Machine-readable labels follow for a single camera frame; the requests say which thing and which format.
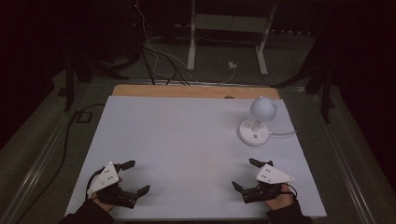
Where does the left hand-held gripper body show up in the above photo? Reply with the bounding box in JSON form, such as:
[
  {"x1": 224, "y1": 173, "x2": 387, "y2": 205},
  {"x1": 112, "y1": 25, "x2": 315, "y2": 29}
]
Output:
[{"x1": 86, "y1": 161, "x2": 139, "y2": 209}]

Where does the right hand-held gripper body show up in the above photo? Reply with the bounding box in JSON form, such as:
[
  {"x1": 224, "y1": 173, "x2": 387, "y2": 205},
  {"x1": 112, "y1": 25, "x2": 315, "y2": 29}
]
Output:
[{"x1": 242, "y1": 160, "x2": 296, "y2": 204}]

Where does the person's left hand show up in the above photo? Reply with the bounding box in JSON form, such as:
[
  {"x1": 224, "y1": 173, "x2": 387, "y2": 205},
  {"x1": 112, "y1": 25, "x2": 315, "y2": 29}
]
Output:
[{"x1": 91, "y1": 193, "x2": 115, "y2": 213}]

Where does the person's right hand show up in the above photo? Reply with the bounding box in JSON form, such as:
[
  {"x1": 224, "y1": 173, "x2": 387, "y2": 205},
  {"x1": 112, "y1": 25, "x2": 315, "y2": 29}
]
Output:
[{"x1": 263, "y1": 183, "x2": 296, "y2": 212}]

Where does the white desk lamp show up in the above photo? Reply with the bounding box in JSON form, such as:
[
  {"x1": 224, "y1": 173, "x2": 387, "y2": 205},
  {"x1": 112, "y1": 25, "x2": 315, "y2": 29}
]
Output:
[{"x1": 238, "y1": 95, "x2": 278, "y2": 147}]

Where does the white table mat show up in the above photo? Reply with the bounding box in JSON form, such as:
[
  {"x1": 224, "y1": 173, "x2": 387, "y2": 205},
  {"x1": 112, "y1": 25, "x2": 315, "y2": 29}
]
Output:
[{"x1": 64, "y1": 95, "x2": 328, "y2": 220}]

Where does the black floor plate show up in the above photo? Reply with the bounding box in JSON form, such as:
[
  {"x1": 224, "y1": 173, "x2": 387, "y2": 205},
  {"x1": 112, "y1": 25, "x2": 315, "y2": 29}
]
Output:
[{"x1": 76, "y1": 110, "x2": 93, "y2": 123}]

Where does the black tripod stand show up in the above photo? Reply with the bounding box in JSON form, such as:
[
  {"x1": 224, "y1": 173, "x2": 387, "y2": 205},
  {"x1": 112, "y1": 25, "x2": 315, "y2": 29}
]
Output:
[
  {"x1": 270, "y1": 31, "x2": 337, "y2": 124},
  {"x1": 63, "y1": 50, "x2": 130, "y2": 112}
]

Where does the white metal stand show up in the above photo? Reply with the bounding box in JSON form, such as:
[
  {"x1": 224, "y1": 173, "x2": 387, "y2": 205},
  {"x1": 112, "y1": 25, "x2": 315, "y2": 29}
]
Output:
[{"x1": 186, "y1": 0, "x2": 278, "y2": 77}]

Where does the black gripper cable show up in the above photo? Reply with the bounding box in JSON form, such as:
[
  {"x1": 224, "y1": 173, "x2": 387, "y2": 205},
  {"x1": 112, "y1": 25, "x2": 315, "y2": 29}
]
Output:
[
  {"x1": 84, "y1": 167, "x2": 106, "y2": 201},
  {"x1": 279, "y1": 183, "x2": 298, "y2": 199}
]

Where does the white lamp cable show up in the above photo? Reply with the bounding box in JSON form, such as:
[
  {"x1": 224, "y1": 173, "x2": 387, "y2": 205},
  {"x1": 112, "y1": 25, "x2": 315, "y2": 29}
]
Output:
[{"x1": 268, "y1": 130, "x2": 298, "y2": 137}]

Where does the black floor cable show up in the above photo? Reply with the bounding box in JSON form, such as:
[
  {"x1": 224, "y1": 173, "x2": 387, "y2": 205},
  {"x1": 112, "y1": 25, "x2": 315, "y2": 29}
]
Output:
[{"x1": 17, "y1": 103, "x2": 106, "y2": 218}]

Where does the metal floor rail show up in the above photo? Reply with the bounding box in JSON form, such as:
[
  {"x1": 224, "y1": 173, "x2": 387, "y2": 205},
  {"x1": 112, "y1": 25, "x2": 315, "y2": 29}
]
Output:
[
  {"x1": 0, "y1": 119, "x2": 78, "y2": 224},
  {"x1": 309, "y1": 92, "x2": 376, "y2": 224}
]

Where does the black cable bundle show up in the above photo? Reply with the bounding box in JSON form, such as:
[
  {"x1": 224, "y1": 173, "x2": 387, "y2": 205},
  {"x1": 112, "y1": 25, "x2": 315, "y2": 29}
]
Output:
[{"x1": 140, "y1": 43, "x2": 191, "y2": 87}]

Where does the white floor cable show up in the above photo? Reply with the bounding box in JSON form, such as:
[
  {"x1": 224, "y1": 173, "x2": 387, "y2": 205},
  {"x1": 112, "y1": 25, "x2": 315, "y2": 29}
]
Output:
[{"x1": 135, "y1": 0, "x2": 236, "y2": 85}]

